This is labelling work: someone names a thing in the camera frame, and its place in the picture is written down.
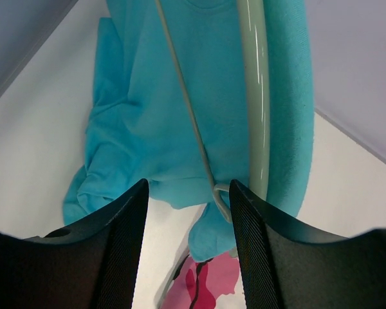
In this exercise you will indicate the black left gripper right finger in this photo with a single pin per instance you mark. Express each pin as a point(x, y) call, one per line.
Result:
point(286, 263)

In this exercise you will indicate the pink camouflage trousers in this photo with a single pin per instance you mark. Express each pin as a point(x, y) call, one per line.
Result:
point(215, 283)

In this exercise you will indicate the clear green hanger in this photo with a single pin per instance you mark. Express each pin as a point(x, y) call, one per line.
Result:
point(254, 46)

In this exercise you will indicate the turquoise t-shirt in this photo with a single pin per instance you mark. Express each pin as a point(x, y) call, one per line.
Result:
point(139, 125)

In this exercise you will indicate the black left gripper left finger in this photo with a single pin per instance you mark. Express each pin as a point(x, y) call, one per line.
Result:
point(91, 263)

